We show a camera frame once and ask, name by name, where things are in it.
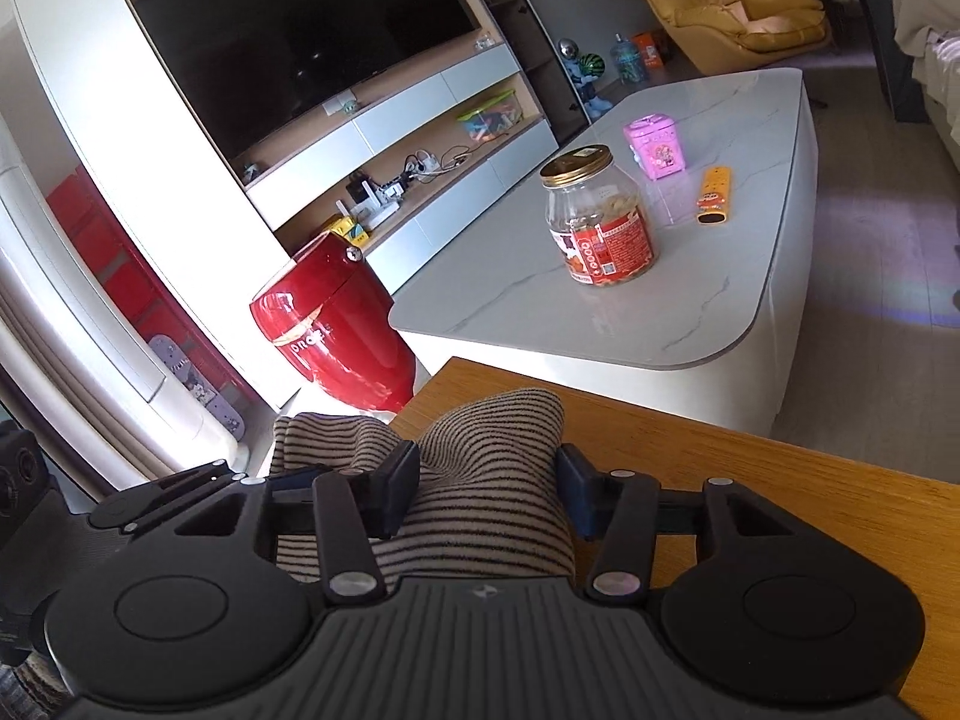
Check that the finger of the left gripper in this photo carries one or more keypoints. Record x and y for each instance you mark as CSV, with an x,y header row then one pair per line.
x,y
135,511

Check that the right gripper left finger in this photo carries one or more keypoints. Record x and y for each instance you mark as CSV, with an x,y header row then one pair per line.
x,y
343,512

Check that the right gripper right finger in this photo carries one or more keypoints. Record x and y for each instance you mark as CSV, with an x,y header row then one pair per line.
x,y
619,512

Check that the grey striped garment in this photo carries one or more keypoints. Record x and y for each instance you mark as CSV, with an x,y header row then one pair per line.
x,y
486,505

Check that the red round appliance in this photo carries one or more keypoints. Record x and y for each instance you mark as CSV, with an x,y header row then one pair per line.
x,y
327,314

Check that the glass jar red label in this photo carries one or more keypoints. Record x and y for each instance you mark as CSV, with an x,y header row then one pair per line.
x,y
596,216

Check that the orange snack packet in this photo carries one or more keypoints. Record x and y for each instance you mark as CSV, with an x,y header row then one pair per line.
x,y
715,195

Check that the white tv cabinet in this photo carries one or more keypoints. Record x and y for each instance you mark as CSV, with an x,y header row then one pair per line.
x,y
217,230

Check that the pink small box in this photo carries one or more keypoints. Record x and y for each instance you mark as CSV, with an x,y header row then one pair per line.
x,y
655,144

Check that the plastic box of toys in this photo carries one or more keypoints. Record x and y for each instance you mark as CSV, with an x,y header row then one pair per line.
x,y
495,116

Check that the blue robot toy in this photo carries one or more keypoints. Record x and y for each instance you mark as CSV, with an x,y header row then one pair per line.
x,y
583,82

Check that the blue water bottle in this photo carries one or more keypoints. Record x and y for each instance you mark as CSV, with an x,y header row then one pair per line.
x,y
628,61

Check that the orange bag on floor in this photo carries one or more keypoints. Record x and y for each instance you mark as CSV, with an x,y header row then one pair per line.
x,y
654,47

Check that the black television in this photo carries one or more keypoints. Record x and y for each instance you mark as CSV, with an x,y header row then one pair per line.
x,y
248,67

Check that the yellow lounge armchair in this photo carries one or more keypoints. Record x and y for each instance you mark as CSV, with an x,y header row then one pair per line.
x,y
725,36

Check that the grey sofa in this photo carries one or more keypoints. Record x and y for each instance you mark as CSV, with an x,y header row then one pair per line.
x,y
937,74

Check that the beige blanket on sofa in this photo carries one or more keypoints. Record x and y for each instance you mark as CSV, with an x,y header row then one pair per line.
x,y
918,22

